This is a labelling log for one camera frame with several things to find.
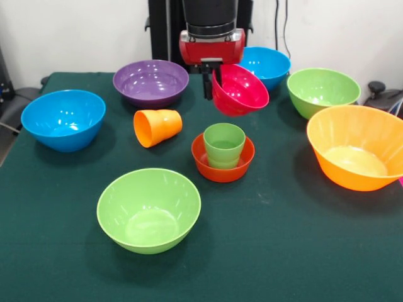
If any purple plastic bowl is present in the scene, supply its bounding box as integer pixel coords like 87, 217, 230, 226
112, 59, 190, 109

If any black wall cable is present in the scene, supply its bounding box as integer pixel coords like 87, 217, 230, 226
274, 0, 281, 51
283, 0, 292, 60

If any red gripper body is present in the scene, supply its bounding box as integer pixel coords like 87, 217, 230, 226
178, 28, 247, 66

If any red-orange plastic bowl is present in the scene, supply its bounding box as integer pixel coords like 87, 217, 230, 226
191, 132, 256, 183

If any green plastic bowl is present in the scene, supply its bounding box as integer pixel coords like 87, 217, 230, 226
96, 168, 202, 255
287, 67, 361, 120

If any green plastic cup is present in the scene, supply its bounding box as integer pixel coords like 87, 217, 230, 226
203, 123, 246, 170

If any dark green table cloth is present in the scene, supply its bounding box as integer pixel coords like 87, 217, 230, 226
0, 72, 403, 302

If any large orange plastic bowl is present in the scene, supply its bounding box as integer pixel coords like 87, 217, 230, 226
307, 104, 403, 192

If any dark grey chair base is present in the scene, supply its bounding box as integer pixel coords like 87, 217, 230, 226
363, 81, 403, 119
0, 86, 42, 133

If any pink plastic bowl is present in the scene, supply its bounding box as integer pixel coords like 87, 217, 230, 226
212, 64, 270, 117

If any blue plastic bowl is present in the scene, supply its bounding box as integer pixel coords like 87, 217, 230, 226
237, 46, 292, 92
20, 89, 106, 154

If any orange plastic cup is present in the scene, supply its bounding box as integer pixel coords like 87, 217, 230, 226
133, 109, 183, 148

